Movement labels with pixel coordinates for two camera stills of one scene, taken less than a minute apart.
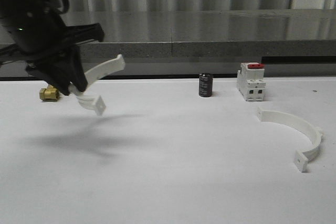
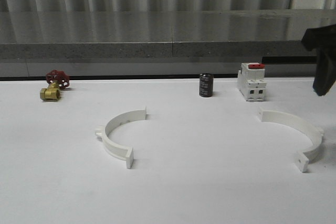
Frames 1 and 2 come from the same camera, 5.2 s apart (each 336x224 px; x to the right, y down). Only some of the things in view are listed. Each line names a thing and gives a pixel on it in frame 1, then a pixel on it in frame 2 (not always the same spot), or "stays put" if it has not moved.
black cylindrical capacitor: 205,85 stays put
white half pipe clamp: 84,98 → 123,152
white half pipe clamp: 301,160 stays put
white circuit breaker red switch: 250,81 stays put
